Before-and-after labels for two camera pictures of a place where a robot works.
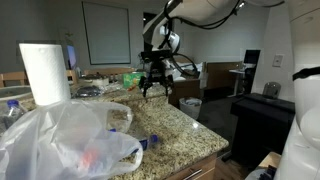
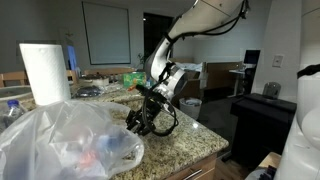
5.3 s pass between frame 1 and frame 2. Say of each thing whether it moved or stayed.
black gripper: moved
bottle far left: stayed
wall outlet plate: stayed
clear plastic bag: stayed
